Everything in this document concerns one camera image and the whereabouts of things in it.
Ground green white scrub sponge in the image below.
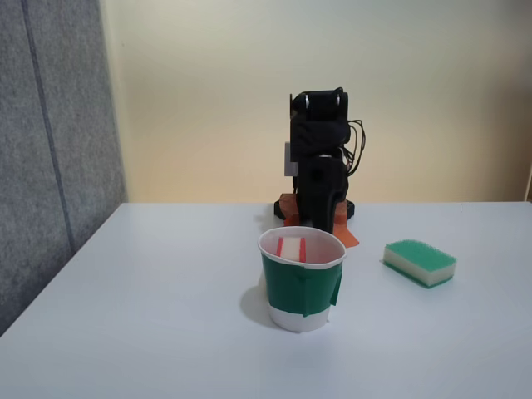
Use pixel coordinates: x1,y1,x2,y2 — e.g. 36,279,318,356
381,239,458,290

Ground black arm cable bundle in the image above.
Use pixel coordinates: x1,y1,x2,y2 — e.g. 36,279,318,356
345,119,369,175

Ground red white scrub sponge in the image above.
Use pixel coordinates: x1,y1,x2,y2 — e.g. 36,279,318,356
274,236,308,264

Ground grey felt partition panel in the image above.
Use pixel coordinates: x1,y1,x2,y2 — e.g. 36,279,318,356
0,0,128,338

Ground small grey white box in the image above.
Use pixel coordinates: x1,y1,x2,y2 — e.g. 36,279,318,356
283,142,300,176

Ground white paper cup green tape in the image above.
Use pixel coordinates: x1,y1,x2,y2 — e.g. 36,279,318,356
257,226,348,333

